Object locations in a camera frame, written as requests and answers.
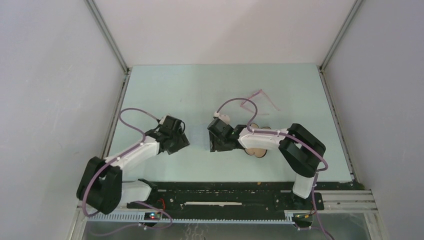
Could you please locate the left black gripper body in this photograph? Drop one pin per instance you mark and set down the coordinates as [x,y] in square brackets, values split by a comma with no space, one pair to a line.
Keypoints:
[179,141]

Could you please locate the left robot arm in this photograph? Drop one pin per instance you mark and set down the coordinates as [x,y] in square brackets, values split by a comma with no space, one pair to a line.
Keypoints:
[102,185]

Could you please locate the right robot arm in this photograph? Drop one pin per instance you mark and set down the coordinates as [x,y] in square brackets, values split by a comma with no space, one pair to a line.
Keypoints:
[302,150]

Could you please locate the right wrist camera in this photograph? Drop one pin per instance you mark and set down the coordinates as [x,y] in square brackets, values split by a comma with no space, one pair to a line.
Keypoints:
[223,117]

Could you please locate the light blue cleaning cloth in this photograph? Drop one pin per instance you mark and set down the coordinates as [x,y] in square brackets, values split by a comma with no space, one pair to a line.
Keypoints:
[198,136]

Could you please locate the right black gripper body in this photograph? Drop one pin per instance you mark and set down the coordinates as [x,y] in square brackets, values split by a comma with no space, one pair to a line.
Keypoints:
[217,143]

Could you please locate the pink transparent sunglasses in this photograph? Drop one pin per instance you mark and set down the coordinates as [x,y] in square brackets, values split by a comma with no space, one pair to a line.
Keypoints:
[264,104]

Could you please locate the grey cable duct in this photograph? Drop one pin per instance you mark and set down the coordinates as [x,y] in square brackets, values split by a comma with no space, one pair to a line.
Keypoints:
[143,217]

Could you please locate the black glasses case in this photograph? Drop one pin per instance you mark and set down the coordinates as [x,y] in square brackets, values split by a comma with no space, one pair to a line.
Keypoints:
[257,150]

